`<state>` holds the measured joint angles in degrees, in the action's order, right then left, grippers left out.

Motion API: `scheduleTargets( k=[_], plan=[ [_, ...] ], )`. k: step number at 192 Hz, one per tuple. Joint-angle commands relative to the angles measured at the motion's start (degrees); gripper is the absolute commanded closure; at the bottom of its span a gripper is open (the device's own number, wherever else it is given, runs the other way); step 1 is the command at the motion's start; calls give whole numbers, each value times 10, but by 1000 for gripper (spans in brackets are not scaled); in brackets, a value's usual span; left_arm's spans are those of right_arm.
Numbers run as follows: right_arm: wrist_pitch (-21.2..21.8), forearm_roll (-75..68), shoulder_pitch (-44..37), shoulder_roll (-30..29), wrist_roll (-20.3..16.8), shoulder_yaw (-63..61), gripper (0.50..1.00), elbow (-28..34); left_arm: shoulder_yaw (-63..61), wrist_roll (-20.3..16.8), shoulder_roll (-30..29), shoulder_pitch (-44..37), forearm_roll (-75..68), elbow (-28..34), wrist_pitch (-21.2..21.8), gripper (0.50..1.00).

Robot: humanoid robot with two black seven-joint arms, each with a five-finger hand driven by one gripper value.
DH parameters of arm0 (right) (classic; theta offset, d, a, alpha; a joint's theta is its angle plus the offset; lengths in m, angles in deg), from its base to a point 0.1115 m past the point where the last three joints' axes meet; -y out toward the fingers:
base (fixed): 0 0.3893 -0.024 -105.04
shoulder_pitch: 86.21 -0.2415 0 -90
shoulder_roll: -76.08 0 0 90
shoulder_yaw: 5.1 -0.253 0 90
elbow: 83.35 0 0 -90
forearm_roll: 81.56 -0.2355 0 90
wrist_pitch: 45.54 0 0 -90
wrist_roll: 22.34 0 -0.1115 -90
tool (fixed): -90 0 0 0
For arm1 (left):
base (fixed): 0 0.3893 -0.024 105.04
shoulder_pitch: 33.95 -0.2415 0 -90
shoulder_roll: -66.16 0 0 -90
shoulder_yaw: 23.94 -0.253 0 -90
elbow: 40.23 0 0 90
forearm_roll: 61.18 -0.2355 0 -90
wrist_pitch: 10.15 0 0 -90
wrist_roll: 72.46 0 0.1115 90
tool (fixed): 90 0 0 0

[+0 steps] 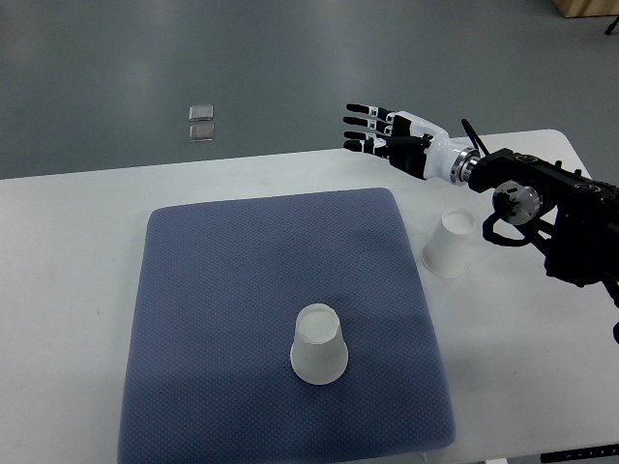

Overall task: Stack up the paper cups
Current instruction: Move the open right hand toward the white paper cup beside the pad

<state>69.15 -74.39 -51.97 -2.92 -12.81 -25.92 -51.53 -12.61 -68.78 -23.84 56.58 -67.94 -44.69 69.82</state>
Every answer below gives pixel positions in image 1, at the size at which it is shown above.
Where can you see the wooden box corner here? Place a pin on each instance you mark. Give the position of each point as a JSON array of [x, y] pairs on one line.
[[586, 8]]

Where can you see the silver floor plate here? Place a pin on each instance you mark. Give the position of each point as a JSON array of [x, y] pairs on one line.
[[202, 132], [201, 112]]

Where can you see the white paper cup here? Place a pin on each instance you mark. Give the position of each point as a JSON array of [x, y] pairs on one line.
[[446, 253], [318, 355]]

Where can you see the white paper cup on mat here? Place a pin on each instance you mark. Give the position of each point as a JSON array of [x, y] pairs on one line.
[[318, 355]]

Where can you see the lower silver floor plate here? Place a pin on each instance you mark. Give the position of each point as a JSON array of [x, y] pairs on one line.
[[202, 132]]

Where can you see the blue textured cushion mat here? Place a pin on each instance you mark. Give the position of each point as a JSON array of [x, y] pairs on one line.
[[209, 379]]

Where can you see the black tripod leg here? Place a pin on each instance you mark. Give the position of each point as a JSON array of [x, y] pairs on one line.
[[611, 27]]

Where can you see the upper silver floor plate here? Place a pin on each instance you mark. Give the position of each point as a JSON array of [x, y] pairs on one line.
[[201, 112]]

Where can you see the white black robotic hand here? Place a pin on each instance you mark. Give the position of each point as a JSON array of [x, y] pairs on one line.
[[409, 143]]

